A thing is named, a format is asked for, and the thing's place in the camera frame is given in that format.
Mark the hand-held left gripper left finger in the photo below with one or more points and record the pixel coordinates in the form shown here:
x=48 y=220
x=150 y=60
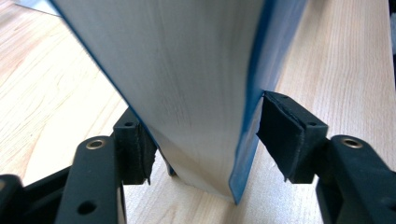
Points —
x=134 y=149

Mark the blue paperback book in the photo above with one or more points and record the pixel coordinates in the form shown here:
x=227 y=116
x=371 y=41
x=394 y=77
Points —
x=186 y=93

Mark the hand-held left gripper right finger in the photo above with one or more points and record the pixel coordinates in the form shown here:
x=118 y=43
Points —
x=289 y=137

